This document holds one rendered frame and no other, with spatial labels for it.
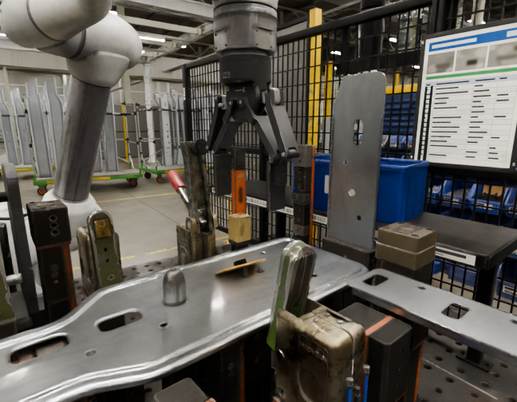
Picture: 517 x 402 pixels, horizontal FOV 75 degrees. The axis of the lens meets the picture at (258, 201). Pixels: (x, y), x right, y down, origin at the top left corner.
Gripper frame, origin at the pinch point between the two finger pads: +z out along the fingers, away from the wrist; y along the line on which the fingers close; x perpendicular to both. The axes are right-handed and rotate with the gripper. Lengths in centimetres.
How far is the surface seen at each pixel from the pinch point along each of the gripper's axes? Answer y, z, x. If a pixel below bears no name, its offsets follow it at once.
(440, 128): 5, -10, 54
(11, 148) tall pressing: -965, 41, 27
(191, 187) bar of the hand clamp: -13.9, 0.5, -2.2
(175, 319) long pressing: 4.6, 13.7, -15.2
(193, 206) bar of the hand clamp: -13.5, 4.0, -2.3
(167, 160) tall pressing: -702, 68, 302
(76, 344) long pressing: 2.3, 13.7, -26.2
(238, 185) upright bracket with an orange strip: -14.8, 1.5, 9.2
